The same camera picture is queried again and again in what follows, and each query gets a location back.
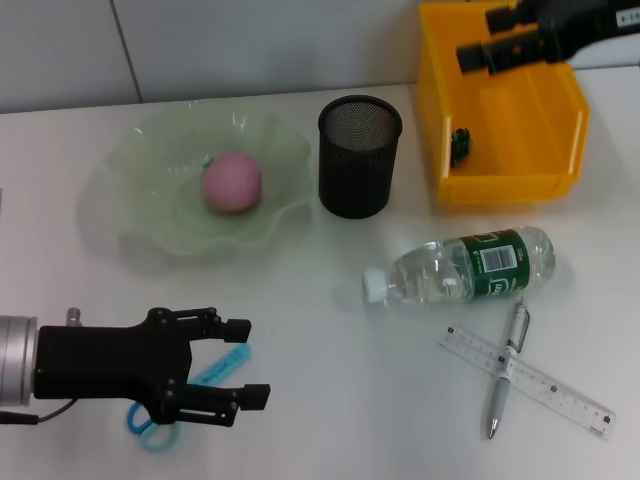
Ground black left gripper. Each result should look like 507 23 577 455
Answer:
33 306 272 429

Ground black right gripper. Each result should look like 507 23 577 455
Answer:
456 0 640 77

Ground blue scissors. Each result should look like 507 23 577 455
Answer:
124 343 254 454

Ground green plastic wrapper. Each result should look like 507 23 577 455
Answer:
451 127 474 169

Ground pink peach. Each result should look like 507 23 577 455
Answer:
200 152 264 215

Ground clear water bottle green label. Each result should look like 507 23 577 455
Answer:
360 227 557 309

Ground black mesh pen holder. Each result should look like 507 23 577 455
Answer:
317 94 404 219

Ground green glass fruit plate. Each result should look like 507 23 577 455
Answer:
77 98 314 266

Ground silver ballpoint pen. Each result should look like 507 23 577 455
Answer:
487 298 532 440

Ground clear plastic ruler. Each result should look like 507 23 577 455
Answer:
438 324 617 442

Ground yellow plastic bin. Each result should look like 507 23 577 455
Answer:
417 0 592 207

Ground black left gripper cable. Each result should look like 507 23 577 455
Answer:
0 397 79 426

